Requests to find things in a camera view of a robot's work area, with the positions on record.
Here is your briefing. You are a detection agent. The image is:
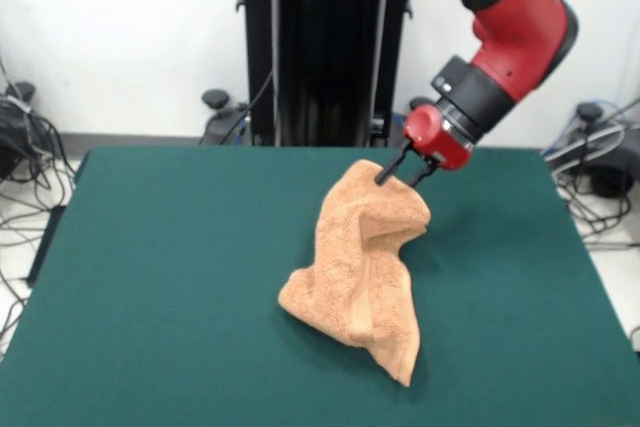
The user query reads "black pedestal cable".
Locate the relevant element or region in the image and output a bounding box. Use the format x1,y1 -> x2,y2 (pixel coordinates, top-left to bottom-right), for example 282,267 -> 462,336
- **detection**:
219,69 -> 276,146

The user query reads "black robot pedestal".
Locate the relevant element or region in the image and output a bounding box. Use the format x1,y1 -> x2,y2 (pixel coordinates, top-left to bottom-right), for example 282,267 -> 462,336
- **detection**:
199,0 -> 437,148

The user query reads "dark green tablecloth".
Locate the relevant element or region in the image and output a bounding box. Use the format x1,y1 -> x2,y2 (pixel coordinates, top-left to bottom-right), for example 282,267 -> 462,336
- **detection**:
0,145 -> 640,427

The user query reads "dark stand base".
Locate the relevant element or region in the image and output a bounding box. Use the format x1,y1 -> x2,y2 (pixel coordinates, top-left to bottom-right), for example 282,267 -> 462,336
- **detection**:
0,96 -> 32,181

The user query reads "tan terry towel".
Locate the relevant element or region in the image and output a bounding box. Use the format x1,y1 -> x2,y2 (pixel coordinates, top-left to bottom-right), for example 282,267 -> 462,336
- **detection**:
276,159 -> 432,388

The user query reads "long blue cable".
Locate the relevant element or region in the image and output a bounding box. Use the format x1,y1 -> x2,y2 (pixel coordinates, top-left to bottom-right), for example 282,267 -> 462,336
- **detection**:
542,99 -> 640,158

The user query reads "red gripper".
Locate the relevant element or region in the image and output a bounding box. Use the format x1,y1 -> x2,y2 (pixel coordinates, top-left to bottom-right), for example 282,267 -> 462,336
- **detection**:
373,103 -> 475,189

